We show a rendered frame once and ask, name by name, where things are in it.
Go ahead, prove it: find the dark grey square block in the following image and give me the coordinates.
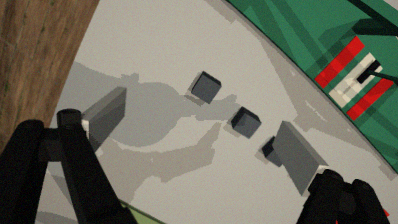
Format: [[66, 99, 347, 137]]
[[231, 106, 262, 139], [191, 71, 222, 104], [261, 136, 283, 167]]

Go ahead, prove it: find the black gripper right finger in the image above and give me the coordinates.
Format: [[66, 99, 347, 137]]
[[272, 120, 390, 224]]

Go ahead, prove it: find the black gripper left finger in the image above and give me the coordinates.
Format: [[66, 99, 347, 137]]
[[0, 86, 138, 224]]

